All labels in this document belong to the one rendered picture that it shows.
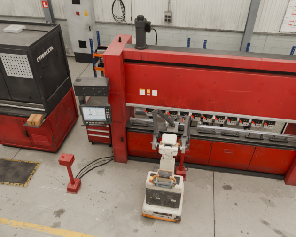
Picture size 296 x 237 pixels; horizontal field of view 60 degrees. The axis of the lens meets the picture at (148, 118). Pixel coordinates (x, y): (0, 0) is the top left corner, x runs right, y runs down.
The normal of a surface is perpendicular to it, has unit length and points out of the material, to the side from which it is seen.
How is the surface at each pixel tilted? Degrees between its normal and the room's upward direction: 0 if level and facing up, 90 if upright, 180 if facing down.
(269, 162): 90
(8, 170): 0
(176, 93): 90
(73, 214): 0
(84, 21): 90
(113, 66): 90
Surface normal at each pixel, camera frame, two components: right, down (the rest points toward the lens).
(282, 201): 0.00, -0.79
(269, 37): -0.18, 0.61
